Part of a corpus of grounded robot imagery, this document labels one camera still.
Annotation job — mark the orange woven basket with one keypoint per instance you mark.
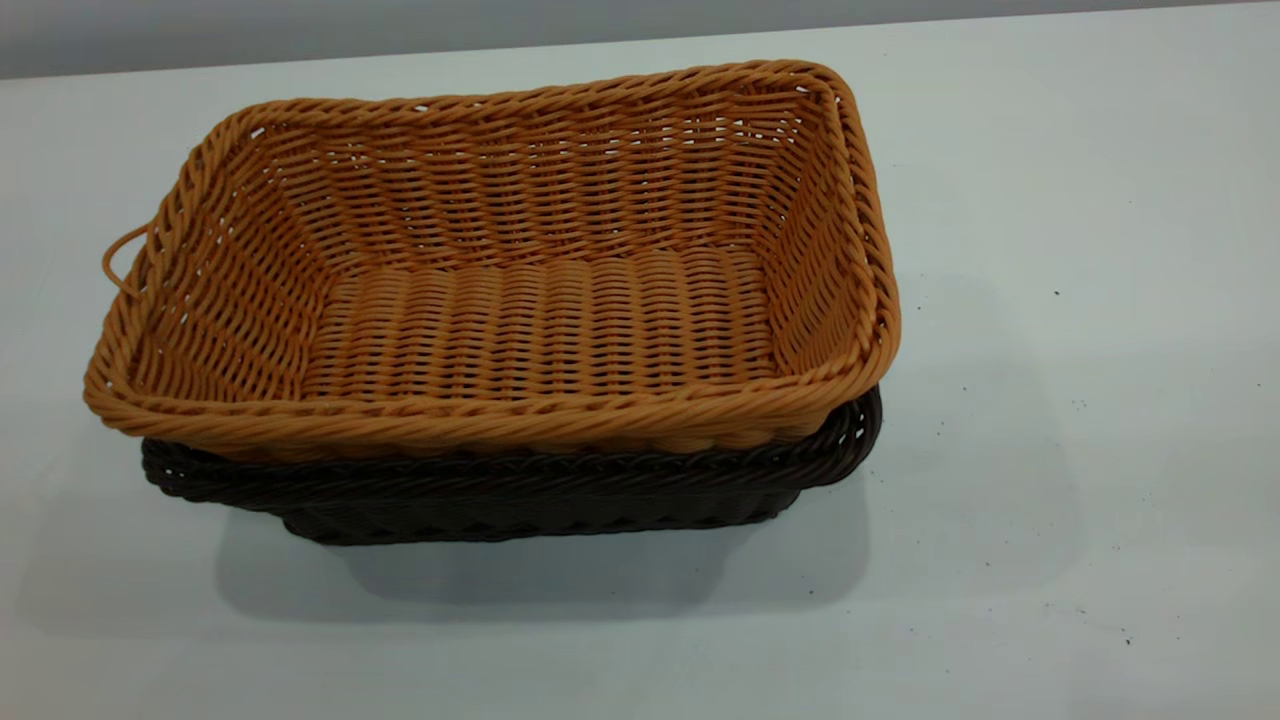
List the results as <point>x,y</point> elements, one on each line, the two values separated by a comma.
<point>520,300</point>

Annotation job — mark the black woven basket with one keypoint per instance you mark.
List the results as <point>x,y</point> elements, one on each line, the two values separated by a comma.
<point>500,490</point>

